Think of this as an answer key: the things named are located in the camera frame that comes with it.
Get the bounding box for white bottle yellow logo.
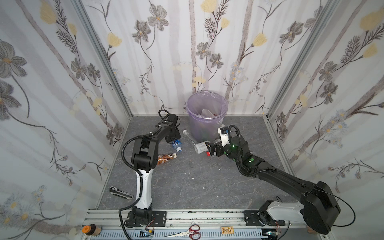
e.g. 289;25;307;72
201;109;216;119
194;141;210;154

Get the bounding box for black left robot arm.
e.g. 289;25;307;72
121;110;181;226

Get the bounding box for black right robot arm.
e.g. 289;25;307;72
206;125;342;235

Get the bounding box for purple-lined mesh trash bin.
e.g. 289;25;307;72
186;91;228;142

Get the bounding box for Pocari Sweat bottle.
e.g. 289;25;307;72
172;140;182;153

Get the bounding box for clear bottle white cap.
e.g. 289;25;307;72
183;130;196;146

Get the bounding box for brown tea bottle left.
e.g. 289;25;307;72
157;153;177;165

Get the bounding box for small wooden tag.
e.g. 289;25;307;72
221;226;235;235

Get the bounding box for black metal clip tool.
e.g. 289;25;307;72
109;186;134;200

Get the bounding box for orange-capped spool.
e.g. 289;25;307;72
82;224;102;236

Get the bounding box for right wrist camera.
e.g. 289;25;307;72
218;125;230;147

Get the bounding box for red-handled scissors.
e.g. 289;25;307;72
165;225;201;240

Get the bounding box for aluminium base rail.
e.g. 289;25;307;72
80;209;328;240

